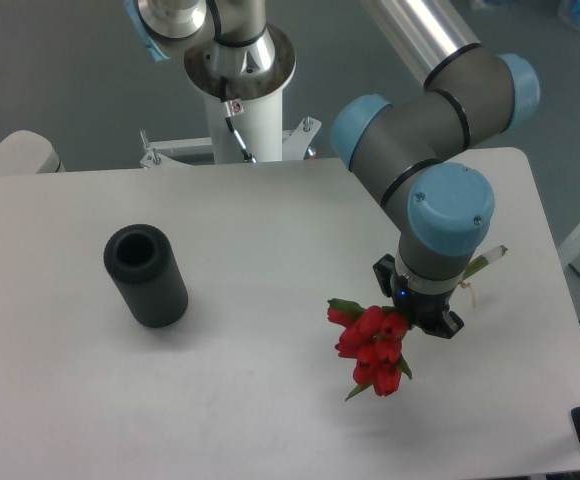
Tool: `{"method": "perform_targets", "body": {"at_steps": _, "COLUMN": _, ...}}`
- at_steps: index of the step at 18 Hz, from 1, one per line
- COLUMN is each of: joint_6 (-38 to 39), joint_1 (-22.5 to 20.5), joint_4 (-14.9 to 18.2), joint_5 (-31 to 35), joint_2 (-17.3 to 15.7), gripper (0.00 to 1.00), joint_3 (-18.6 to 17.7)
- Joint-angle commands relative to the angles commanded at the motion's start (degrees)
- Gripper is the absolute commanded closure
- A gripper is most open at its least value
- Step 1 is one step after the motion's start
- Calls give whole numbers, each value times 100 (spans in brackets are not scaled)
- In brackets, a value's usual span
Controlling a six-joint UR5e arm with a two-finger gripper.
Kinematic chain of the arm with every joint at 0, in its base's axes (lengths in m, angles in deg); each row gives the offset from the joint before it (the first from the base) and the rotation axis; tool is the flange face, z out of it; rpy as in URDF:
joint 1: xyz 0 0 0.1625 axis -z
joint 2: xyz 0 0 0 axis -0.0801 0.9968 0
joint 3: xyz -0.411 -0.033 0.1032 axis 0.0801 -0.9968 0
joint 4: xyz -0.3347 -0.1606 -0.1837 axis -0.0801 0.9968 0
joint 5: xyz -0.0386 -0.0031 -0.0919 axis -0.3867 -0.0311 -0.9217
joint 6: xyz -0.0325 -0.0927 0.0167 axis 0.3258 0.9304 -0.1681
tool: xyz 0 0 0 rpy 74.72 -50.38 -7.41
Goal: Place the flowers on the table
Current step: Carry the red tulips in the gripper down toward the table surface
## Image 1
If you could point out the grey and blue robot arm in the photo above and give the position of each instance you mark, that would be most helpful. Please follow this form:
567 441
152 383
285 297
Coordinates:
403 156

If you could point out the white metal base frame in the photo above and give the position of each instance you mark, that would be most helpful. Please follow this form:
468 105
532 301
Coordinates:
296 144

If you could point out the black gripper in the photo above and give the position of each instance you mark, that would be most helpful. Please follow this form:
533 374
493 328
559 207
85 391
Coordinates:
430 312

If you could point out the red tulip bouquet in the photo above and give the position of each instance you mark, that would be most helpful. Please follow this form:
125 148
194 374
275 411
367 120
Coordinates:
373 336

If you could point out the black ribbed vase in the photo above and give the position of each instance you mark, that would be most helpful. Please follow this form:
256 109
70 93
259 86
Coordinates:
140 261

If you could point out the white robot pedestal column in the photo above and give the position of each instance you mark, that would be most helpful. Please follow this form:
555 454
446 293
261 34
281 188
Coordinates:
259 122

